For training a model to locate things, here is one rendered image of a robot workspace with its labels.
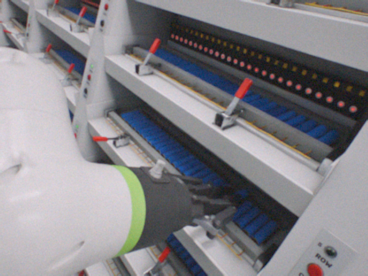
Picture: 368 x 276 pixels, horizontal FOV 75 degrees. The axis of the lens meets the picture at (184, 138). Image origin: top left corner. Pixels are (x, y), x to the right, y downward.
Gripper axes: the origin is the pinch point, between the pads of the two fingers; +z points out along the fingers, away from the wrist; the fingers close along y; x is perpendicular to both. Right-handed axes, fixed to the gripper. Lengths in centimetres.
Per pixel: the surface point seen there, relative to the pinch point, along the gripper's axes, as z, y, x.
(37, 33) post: -1, 118, -2
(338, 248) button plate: -7.9, -17.9, -7.1
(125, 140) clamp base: -1.5, 30.8, 5.3
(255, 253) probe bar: -0.7, -9.9, 3.8
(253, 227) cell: 3.4, -6.7, 2.1
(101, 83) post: -3.9, 47.8, -3.5
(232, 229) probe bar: -0.3, -4.4, 3.7
